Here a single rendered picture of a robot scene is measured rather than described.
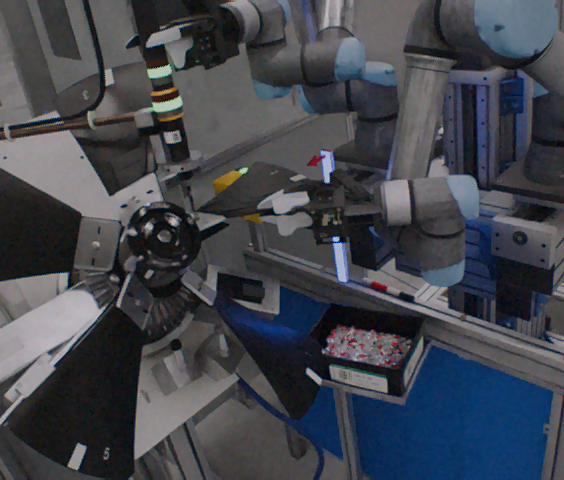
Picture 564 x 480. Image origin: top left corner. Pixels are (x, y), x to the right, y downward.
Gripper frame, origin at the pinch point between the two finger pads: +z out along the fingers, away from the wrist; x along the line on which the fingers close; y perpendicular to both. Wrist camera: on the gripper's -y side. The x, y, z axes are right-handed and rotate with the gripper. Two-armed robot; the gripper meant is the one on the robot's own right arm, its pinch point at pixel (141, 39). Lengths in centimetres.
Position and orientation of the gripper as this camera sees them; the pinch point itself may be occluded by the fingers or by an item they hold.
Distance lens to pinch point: 87.7
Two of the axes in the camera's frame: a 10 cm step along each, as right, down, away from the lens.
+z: -5.6, 4.7, -6.9
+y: 1.6, 8.7, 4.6
